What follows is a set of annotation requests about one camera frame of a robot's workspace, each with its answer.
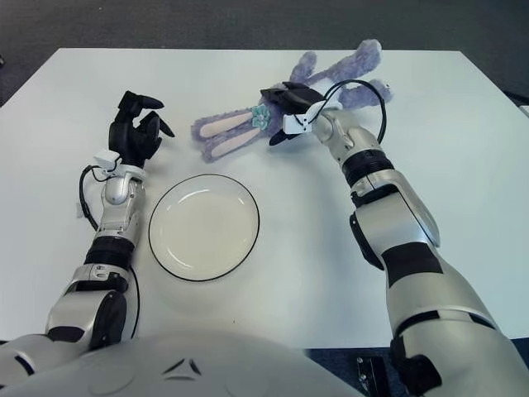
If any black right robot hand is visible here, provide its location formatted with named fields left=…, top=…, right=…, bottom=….
left=259, top=81, right=326, bottom=146

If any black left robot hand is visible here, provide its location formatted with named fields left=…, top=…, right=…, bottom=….
left=107, top=89, right=174, bottom=169

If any purple plush bunny doll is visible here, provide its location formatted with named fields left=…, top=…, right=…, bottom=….
left=190, top=39, right=394, bottom=162

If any white plate with black rim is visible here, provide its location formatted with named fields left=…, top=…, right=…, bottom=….
left=148, top=174, right=261, bottom=283

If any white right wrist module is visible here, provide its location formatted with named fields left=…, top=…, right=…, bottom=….
left=283, top=111, right=315, bottom=136

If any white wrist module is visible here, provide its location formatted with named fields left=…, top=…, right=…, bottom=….
left=283, top=111, right=315, bottom=136
left=93, top=151, right=121, bottom=171

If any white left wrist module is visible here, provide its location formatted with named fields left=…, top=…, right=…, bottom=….
left=93, top=151, right=121, bottom=171

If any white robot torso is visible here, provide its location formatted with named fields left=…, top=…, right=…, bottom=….
left=0, top=332, right=373, bottom=397

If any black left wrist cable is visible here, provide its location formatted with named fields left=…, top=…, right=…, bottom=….
left=78, top=164, right=117, bottom=231

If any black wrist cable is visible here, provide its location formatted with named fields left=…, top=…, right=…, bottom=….
left=78, top=164, right=117, bottom=231
left=317, top=79, right=388, bottom=144

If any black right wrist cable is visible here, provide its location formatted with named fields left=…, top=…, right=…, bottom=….
left=317, top=79, right=388, bottom=144

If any black metal bracket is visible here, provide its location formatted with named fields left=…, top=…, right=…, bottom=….
left=355, top=356, right=392, bottom=397

